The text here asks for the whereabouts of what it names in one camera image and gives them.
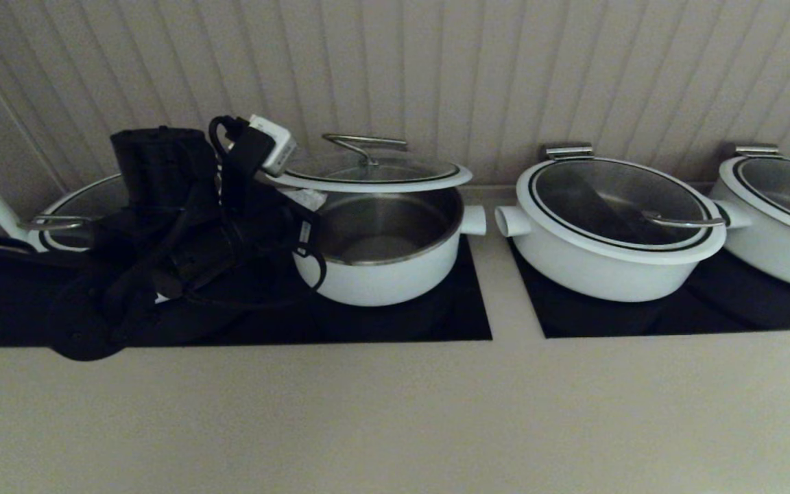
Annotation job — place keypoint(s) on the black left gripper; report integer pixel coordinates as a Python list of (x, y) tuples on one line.
[(265, 213)]

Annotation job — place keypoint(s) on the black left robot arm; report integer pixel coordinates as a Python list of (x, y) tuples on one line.
[(155, 165)]

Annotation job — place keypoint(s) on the black glass cooktop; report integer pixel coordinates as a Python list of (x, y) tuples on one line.
[(710, 315), (436, 322)]

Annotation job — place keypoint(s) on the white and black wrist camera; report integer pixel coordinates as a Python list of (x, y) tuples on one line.
[(265, 147)]

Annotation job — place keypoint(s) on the steel lid hinge bracket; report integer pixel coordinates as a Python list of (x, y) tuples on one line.
[(756, 151), (568, 151)]

